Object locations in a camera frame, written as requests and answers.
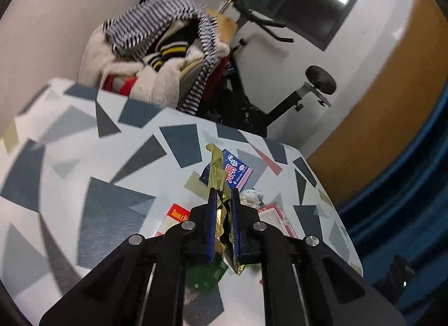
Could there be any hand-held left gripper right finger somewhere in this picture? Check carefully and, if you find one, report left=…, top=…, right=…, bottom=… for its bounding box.
left=230, top=189, right=408, bottom=326

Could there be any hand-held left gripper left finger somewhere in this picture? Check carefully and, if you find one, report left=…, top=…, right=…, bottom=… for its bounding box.
left=38, top=188, right=225, bottom=326

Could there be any clear packet with yellow label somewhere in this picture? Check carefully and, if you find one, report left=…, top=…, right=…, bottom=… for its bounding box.
left=156, top=203, right=191, bottom=237

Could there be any red and white packet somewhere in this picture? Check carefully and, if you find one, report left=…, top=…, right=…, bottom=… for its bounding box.
left=257, top=203, right=298, bottom=239

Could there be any gold foil wrapper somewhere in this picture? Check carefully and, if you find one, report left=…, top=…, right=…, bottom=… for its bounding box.
left=205, top=143, right=253, bottom=278

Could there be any crumpled clear wrapper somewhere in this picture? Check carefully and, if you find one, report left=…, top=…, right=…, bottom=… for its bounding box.
left=240, top=189, right=265, bottom=207

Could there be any blue snack box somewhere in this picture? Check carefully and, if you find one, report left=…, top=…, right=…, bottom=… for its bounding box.
left=199, top=149, right=254, bottom=191

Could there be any green packet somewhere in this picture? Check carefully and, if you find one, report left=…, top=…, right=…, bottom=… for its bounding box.
left=185, top=254, right=230, bottom=292

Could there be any black exercise bike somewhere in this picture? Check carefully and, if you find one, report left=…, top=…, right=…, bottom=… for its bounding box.
left=199, top=0, right=338, bottom=137

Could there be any geometric patterned tablecloth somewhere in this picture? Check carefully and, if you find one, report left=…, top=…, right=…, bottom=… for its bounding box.
left=0, top=79, right=363, bottom=326

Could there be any white fleece blanket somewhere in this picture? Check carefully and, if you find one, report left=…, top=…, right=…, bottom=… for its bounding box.
left=79, top=25, right=232, bottom=107

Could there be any red cloth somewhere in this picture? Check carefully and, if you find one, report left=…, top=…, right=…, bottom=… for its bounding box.
left=206, top=56, right=232, bottom=88

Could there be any blue curtain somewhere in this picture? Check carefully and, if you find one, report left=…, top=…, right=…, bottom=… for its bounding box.
left=336, top=84, right=448, bottom=326

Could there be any dark device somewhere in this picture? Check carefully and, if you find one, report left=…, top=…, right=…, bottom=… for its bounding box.
left=373, top=254, right=417, bottom=309

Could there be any red white striped garment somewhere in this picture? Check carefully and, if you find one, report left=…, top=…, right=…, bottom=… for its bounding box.
left=101, top=74, right=137, bottom=96

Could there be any black yellow striped garment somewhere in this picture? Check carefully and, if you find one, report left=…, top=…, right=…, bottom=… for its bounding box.
left=143, top=25, right=204, bottom=71

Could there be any black white striped shirt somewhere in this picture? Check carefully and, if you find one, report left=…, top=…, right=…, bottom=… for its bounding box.
left=103, top=0, right=225, bottom=116

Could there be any dark glass window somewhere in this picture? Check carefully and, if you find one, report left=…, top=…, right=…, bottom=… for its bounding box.
left=150, top=0, right=377, bottom=51

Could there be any wooden wall panel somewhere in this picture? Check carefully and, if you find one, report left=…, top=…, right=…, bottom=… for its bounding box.
left=306, top=0, right=448, bottom=204

